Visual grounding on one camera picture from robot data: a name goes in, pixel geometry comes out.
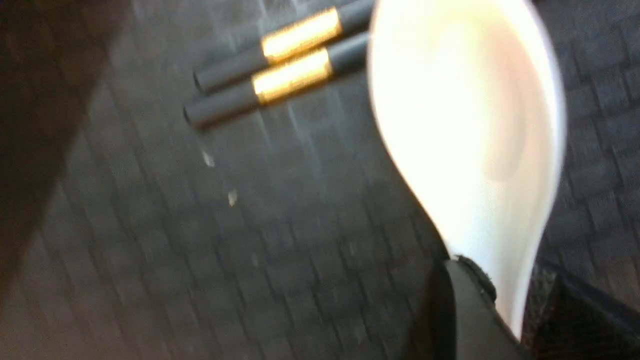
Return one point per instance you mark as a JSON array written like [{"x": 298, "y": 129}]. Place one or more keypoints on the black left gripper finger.
[{"x": 459, "y": 318}]

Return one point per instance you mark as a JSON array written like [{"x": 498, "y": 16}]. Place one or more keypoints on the white ceramic soup spoon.
[{"x": 468, "y": 99}]

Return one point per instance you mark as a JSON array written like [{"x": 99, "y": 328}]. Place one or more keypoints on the black chopstick gold band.
[
  {"x": 280, "y": 82},
  {"x": 286, "y": 43}
]

